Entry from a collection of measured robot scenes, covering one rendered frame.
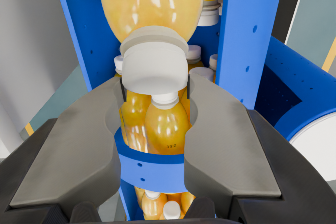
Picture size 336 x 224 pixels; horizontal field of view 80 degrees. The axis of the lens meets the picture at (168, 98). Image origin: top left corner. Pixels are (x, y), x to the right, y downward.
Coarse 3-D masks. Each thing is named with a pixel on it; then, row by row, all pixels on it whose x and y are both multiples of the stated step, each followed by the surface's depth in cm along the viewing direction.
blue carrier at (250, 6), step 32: (64, 0) 27; (96, 0) 34; (224, 0) 17; (256, 0) 18; (96, 32) 36; (224, 32) 18; (256, 32) 20; (96, 64) 37; (224, 64) 20; (256, 64) 23; (256, 96) 29; (128, 160) 28; (160, 160) 27; (128, 192) 58
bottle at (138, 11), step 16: (112, 0) 11; (128, 0) 11; (144, 0) 10; (160, 0) 10; (176, 0) 11; (192, 0) 11; (112, 16) 12; (128, 16) 11; (144, 16) 11; (160, 16) 11; (176, 16) 11; (192, 16) 12; (128, 32) 12; (144, 32) 10; (160, 32) 10; (176, 32) 12; (192, 32) 13; (128, 48) 12
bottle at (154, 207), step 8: (144, 192) 53; (160, 192) 51; (144, 200) 51; (152, 200) 50; (160, 200) 51; (144, 208) 52; (152, 208) 50; (160, 208) 51; (144, 216) 54; (152, 216) 51
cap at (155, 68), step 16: (144, 48) 10; (160, 48) 10; (176, 48) 11; (128, 64) 11; (144, 64) 10; (160, 64) 10; (176, 64) 11; (128, 80) 11; (144, 80) 11; (160, 80) 11; (176, 80) 11
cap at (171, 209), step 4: (168, 204) 47; (172, 204) 47; (176, 204) 46; (164, 208) 46; (168, 208) 46; (172, 208) 46; (176, 208) 46; (164, 212) 45; (168, 212) 45; (172, 212) 45; (176, 212) 45; (168, 216) 44; (172, 216) 44; (176, 216) 44
